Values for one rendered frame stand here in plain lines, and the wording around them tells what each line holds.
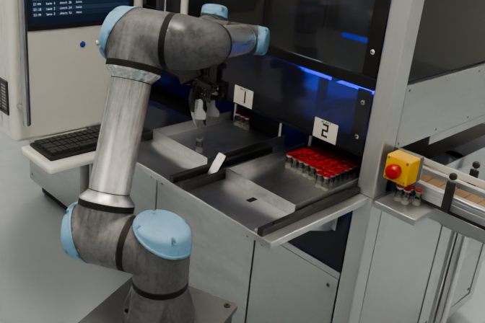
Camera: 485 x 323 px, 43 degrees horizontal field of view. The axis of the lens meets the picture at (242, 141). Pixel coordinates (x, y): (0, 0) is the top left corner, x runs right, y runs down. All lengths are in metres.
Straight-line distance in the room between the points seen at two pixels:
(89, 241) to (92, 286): 1.54
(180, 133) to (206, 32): 0.82
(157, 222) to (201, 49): 0.36
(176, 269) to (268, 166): 0.69
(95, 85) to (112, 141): 0.98
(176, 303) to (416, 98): 0.88
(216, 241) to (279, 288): 0.32
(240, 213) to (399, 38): 0.60
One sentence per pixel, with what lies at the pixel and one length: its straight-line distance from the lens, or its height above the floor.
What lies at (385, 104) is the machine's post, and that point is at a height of 1.16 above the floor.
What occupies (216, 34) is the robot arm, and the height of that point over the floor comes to 1.37.
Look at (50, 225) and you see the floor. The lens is 3.26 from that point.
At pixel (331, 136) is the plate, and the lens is 1.79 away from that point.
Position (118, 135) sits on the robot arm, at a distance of 1.27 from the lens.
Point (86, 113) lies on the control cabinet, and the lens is 2.25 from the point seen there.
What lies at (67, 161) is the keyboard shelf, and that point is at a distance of 2.01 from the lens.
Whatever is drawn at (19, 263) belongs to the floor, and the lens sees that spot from 2.99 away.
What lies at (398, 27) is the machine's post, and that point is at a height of 1.36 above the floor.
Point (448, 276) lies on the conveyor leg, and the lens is 1.90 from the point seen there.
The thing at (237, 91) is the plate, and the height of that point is 1.03.
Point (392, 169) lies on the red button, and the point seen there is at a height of 1.01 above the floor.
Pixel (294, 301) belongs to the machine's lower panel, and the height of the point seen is 0.41.
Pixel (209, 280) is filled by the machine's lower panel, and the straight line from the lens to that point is 2.41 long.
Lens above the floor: 1.65
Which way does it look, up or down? 22 degrees down
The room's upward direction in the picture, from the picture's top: 6 degrees clockwise
